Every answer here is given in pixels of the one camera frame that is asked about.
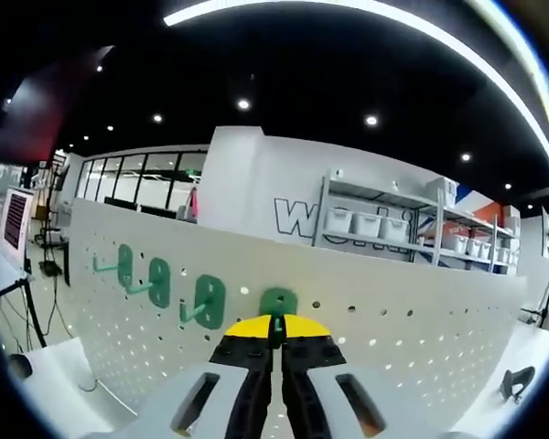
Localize white flat panel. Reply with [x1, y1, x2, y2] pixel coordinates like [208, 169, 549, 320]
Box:
[540, 205, 549, 260]

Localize dark grey curved neck device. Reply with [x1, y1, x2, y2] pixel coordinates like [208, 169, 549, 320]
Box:
[498, 365, 536, 406]

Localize green hook assembly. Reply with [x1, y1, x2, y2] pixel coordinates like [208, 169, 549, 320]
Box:
[92, 243, 135, 287]
[258, 286, 299, 351]
[178, 273, 228, 331]
[125, 256, 171, 308]

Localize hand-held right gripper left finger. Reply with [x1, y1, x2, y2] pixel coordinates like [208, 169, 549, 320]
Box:
[84, 315, 275, 439]

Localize grey metal shelf rack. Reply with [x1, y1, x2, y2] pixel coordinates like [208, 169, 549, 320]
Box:
[311, 176, 522, 275]

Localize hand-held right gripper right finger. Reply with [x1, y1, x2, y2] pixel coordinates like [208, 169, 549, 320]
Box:
[281, 314, 479, 439]

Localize black floor stand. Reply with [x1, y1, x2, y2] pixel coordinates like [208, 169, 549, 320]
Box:
[34, 150, 72, 278]

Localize white perforated mounting plate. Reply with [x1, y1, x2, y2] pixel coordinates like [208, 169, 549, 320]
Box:
[67, 196, 531, 424]

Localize long linear ceiling light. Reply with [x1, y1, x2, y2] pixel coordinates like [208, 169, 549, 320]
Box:
[162, 0, 549, 198]

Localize open laptop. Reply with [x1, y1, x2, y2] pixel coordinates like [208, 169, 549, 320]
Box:
[0, 185, 37, 294]

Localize round ceiling downlights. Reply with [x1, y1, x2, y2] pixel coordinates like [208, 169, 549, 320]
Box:
[81, 63, 514, 191]

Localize black oval mouse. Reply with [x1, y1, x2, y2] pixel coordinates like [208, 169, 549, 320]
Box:
[7, 354, 34, 380]

